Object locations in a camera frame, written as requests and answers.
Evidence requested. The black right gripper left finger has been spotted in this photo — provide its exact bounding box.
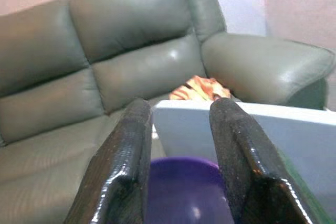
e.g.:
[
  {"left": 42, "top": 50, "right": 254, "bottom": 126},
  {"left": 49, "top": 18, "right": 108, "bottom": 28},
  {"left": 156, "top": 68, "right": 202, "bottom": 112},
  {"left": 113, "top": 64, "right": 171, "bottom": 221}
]
[{"left": 64, "top": 97, "right": 153, "bottom": 224}]

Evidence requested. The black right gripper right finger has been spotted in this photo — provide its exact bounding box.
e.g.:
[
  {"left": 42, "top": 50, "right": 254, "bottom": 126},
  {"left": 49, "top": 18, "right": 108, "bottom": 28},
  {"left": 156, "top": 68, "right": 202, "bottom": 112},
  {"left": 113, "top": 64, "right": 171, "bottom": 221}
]
[{"left": 209, "top": 97, "right": 323, "bottom": 224}]

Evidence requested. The white rectangular box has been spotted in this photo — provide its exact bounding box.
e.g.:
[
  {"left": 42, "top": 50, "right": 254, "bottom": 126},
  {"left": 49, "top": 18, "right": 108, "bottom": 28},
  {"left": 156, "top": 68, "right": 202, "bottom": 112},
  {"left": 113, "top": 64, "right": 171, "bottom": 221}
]
[{"left": 152, "top": 99, "right": 336, "bottom": 209}]

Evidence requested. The purple round plastic object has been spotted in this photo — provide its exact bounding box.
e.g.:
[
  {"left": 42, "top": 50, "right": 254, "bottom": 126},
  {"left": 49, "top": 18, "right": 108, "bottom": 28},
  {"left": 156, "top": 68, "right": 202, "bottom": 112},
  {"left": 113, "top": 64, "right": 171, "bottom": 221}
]
[{"left": 146, "top": 156, "right": 236, "bottom": 224}]

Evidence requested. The orange striped crumpled wrapper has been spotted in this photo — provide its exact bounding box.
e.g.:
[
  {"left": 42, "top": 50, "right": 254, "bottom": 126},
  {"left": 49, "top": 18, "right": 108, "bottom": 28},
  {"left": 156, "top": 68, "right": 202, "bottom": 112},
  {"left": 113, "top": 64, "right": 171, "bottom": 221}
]
[{"left": 169, "top": 74, "right": 232, "bottom": 102}]

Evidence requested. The grey-green leather sofa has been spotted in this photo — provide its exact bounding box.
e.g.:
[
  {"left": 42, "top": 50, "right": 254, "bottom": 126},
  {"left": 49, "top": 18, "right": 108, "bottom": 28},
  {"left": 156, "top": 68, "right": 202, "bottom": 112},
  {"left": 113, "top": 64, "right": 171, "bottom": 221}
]
[{"left": 0, "top": 0, "right": 336, "bottom": 224}]

